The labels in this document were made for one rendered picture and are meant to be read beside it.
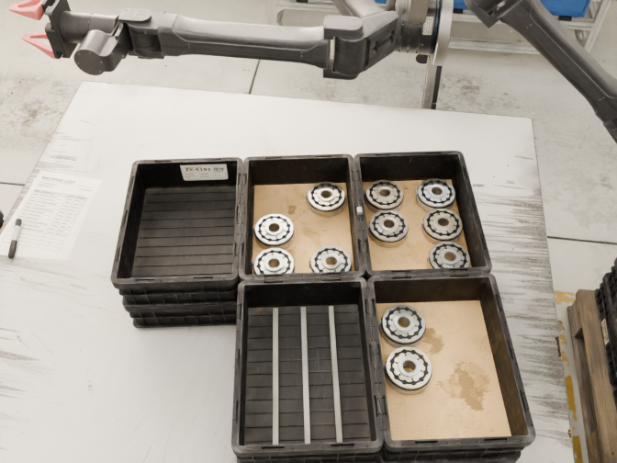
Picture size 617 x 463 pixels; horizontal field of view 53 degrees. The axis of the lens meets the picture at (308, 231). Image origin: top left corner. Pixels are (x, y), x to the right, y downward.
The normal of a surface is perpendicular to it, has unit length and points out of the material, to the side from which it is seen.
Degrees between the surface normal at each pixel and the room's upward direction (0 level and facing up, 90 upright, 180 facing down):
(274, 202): 0
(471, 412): 0
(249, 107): 0
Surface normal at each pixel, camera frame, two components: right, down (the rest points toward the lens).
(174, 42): -0.13, 0.79
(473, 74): -0.01, -0.61
